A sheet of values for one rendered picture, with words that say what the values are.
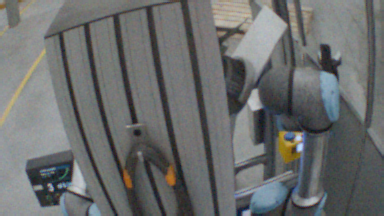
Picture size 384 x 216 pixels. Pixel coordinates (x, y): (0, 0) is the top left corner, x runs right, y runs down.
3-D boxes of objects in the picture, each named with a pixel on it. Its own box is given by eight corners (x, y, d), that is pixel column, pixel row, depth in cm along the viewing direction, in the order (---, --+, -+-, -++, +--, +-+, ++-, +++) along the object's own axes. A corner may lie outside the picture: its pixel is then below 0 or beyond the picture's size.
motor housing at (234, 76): (213, 95, 234) (188, 84, 228) (239, 54, 226) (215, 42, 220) (229, 124, 216) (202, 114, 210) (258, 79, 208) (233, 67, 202)
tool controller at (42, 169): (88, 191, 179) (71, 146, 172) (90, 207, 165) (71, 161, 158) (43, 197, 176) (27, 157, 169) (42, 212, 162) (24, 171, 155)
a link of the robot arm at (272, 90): (239, 103, 109) (278, 138, 153) (285, 109, 105) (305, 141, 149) (246, 52, 111) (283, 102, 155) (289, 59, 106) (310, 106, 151)
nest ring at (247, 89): (209, 96, 237) (202, 93, 235) (240, 49, 227) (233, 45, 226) (228, 131, 215) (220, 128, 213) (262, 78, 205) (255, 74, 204)
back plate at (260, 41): (186, 101, 256) (184, 101, 255) (255, -3, 232) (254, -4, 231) (218, 169, 213) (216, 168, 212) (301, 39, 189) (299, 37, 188)
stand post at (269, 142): (267, 211, 290) (264, 49, 224) (271, 219, 282) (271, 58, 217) (261, 214, 289) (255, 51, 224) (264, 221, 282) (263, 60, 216)
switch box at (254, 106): (279, 137, 255) (278, 102, 243) (254, 146, 253) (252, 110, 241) (273, 128, 263) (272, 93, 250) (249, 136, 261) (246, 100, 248)
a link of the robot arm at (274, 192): (256, 205, 148) (257, 177, 140) (292, 206, 142) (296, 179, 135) (244, 229, 139) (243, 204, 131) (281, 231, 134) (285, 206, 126)
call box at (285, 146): (308, 140, 195) (309, 120, 189) (315, 153, 187) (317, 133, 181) (277, 152, 193) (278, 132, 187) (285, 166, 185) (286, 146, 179)
